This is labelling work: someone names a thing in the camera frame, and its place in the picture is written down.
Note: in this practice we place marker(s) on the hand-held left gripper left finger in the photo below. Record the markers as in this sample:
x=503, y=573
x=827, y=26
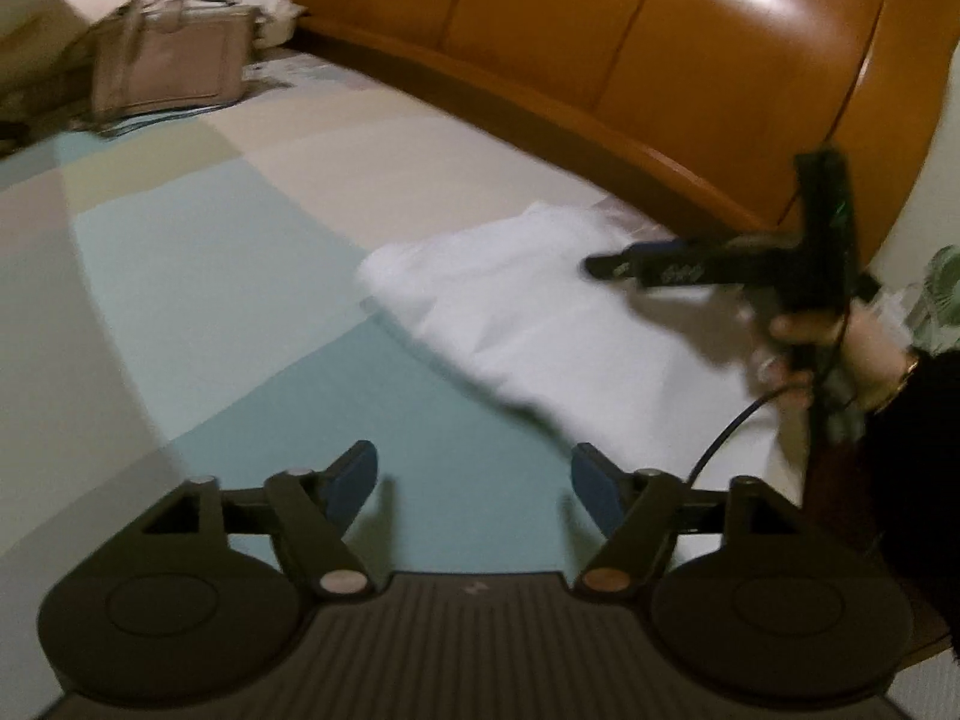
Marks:
x=352, y=478

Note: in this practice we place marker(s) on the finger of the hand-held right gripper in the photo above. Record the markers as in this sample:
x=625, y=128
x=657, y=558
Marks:
x=645, y=264

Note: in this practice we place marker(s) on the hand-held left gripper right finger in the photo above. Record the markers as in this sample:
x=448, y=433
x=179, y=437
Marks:
x=596, y=493

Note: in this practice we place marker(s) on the white printed sweatshirt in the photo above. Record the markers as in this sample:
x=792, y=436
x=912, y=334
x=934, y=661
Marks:
x=570, y=315

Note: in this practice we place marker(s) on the person's right forearm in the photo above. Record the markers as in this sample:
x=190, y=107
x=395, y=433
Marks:
x=915, y=502

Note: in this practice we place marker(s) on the person's right hand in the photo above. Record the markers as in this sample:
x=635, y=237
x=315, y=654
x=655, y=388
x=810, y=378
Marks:
x=870, y=352

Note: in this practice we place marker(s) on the green patterned cloth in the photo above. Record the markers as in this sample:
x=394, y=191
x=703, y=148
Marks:
x=937, y=300

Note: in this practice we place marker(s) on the wooden headboard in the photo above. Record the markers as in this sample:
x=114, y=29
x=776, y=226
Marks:
x=637, y=52

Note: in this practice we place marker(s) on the pink handbag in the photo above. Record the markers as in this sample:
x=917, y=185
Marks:
x=180, y=60

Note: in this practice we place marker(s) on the beige pillow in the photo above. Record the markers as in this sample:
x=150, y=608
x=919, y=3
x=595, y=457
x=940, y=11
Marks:
x=37, y=37

